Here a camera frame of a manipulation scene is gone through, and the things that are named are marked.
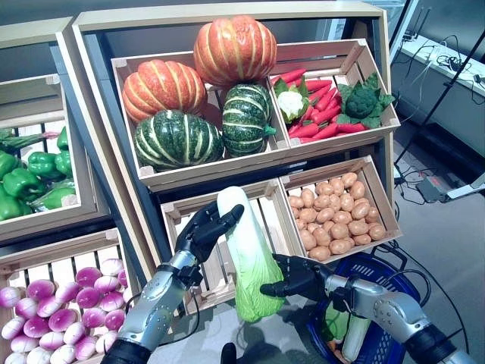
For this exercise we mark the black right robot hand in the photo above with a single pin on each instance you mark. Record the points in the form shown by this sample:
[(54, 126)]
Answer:
[(303, 280)]

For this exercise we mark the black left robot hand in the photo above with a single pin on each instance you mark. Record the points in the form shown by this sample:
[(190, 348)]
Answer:
[(201, 235)]

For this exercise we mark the white green napa cabbage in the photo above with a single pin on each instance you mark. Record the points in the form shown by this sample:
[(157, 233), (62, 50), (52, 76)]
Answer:
[(356, 337), (246, 246)]

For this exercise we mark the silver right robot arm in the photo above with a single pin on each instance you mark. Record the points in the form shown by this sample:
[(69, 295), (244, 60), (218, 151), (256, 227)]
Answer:
[(390, 307)]

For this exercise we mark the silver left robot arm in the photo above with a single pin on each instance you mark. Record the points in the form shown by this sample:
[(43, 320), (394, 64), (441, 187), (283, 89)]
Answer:
[(155, 311)]

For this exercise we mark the blue plastic shopping basket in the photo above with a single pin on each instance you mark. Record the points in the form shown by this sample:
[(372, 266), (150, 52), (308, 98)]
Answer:
[(379, 273)]

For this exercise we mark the brown potato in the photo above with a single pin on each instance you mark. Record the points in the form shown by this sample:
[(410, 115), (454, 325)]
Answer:
[(357, 227), (357, 189), (324, 188), (342, 217), (340, 246), (376, 231), (340, 230), (362, 239), (295, 201), (325, 215), (336, 186), (319, 253), (372, 214), (308, 215), (322, 236), (307, 197), (307, 239), (349, 179), (360, 210)]

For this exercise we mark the empty wooden slat crate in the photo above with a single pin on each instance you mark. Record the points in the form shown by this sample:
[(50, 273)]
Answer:
[(178, 210)]

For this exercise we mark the small green vegetable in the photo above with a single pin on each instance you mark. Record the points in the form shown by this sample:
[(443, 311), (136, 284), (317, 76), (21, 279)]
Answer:
[(335, 322)]

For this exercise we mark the small orange vegetable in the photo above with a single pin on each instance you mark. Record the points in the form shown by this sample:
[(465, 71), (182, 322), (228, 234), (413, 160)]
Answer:
[(335, 344)]

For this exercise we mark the wooden crate holding pumpkins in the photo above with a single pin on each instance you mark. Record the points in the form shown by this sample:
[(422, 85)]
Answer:
[(250, 164)]

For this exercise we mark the purple white turnip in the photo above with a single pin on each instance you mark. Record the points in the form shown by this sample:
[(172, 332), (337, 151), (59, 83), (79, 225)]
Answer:
[(113, 319), (66, 292), (39, 289), (111, 265), (89, 276), (122, 278), (62, 319), (92, 317), (111, 301), (106, 282), (88, 297)]

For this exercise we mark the wooden crate holding potatoes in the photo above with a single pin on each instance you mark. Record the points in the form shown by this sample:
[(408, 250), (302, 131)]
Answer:
[(322, 172)]

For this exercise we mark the green striped pumpkin with stem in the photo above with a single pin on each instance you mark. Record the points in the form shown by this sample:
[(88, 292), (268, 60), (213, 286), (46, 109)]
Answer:
[(246, 119)]

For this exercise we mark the wooden crate holding carrots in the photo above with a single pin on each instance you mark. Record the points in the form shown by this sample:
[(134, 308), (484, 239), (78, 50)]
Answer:
[(341, 139)]

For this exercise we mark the red carrot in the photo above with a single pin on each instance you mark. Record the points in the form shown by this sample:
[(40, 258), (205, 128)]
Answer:
[(326, 113), (326, 130), (350, 127), (318, 84), (291, 76), (305, 130)]

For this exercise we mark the orange striped pumpkin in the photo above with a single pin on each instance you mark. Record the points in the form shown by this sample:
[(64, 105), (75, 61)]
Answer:
[(163, 89), (235, 49)]

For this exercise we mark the grey floor box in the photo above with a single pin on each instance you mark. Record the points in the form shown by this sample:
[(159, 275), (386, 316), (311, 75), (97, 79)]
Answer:
[(429, 190)]

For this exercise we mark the white cauliflower with leaves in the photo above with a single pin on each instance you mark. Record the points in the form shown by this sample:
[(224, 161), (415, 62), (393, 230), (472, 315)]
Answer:
[(291, 103)]

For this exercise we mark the wooden crate holding peppers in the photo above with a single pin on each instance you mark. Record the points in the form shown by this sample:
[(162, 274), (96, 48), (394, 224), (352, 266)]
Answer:
[(38, 227)]

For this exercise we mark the green broccoli with leaves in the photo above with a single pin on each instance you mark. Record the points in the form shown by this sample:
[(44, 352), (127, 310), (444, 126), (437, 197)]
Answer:
[(360, 102)]

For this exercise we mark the dark green long vegetable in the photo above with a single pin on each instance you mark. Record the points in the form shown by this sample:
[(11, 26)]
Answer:
[(19, 141)]

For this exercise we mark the black tripod stand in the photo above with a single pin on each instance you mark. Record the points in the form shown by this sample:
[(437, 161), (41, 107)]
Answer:
[(429, 113)]

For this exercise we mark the wooden display stand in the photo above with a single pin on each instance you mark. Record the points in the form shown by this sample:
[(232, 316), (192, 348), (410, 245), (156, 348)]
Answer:
[(227, 17), (30, 36)]

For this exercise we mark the white desk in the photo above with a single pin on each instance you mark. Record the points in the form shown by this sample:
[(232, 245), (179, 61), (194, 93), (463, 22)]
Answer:
[(435, 98)]

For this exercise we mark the black router with antennas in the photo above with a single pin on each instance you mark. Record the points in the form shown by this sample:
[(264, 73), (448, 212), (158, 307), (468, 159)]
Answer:
[(408, 37)]

